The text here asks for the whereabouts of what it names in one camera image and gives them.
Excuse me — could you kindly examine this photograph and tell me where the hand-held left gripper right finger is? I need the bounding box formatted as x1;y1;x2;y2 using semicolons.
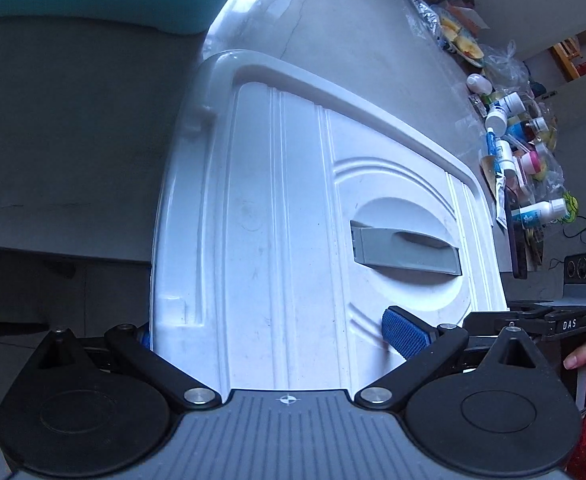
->
357;306;544;413

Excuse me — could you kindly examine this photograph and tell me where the blue white ointment tube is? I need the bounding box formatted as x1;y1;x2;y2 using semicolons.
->
483;130;508;226

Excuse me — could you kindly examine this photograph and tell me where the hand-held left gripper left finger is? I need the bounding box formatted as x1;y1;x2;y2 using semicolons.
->
38;324;222;409

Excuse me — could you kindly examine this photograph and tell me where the blue white plastic wrapper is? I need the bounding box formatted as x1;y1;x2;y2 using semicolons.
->
405;0;446;51

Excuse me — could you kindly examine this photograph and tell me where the small white round bottle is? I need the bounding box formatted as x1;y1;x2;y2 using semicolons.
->
467;74;494;95

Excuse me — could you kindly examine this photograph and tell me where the pink white bottle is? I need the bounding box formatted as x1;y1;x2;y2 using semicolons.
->
518;150;548;173

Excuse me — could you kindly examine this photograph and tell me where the white spray bottle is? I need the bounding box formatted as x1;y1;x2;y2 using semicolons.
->
518;199;566;226

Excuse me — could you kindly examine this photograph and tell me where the brown syrup bottle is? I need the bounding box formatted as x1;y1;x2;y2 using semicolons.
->
518;117;548;138

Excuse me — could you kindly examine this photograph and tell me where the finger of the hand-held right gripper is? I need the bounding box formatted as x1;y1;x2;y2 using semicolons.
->
507;300;564;311
465;310;554;336

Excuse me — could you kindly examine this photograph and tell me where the white storage box lid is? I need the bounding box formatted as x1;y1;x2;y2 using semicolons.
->
150;49;510;392

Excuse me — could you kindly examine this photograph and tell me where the black cable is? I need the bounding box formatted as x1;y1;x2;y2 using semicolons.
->
550;217;586;271

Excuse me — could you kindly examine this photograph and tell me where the orange paper packet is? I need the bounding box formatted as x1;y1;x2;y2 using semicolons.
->
448;2;491;28

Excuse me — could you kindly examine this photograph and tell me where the wooden shelf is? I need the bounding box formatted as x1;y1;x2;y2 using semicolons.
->
553;25;586;81

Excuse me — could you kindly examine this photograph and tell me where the clear plastic bag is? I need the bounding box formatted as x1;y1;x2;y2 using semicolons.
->
483;40;531;91

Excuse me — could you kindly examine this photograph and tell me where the slim white bottle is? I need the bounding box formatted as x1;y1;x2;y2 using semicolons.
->
493;140;516;173

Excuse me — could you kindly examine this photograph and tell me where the plate of sliced fruit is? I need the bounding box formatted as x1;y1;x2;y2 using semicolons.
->
440;15;486;64

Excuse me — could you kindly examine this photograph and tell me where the white capped pill bottle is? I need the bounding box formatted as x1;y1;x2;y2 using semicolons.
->
485;107;508;133

